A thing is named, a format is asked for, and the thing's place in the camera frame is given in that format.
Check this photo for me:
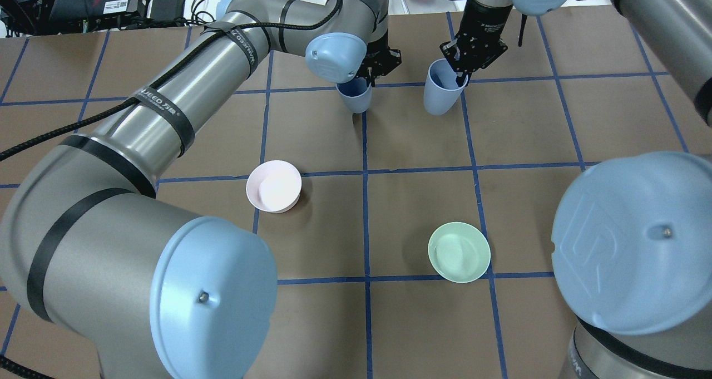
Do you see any mint green bowl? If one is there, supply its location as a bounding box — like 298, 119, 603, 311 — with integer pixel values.
427, 222, 491, 284

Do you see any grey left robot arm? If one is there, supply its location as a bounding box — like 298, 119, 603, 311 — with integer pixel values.
2, 0, 388, 378

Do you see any black electronic box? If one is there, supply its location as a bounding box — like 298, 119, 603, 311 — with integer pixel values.
0, 0, 151, 36

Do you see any blue plastic cup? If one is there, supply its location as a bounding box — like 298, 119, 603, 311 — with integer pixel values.
424, 58, 465, 116
335, 77, 372, 114

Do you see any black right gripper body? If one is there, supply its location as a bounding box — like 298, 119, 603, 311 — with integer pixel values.
439, 28, 508, 77

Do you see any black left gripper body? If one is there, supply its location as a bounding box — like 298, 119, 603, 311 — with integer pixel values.
360, 32, 402, 81

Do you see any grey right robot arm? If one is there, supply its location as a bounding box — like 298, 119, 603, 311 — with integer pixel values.
440, 0, 711, 378

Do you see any black power adapter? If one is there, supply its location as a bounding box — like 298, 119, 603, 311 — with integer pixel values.
148, 0, 185, 22

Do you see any pink bowl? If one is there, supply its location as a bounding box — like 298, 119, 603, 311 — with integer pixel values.
246, 160, 302, 214

